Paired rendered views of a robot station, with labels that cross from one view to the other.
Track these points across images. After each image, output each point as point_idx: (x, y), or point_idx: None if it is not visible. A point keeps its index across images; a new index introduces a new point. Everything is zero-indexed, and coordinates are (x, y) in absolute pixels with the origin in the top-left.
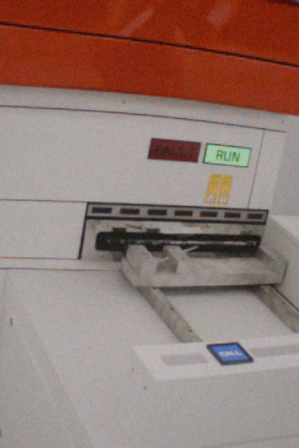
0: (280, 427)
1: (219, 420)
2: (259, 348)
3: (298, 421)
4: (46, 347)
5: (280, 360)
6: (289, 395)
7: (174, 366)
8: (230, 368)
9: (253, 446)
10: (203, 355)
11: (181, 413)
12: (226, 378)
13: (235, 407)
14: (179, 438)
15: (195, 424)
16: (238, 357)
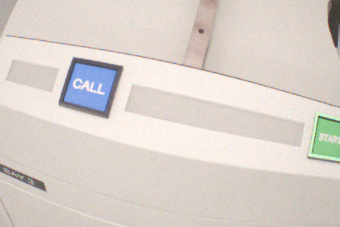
0: (180, 206)
1: (70, 166)
2: (157, 90)
3: (209, 208)
4: None
5: (161, 133)
6: (181, 182)
7: (11, 83)
8: (66, 115)
9: (142, 209)
10: (58, 74)
11: (20, 138)
12: (55, 127)
13: (87, 162)
14: (30, 160)
15: (41, 156)
16: (92, 99)
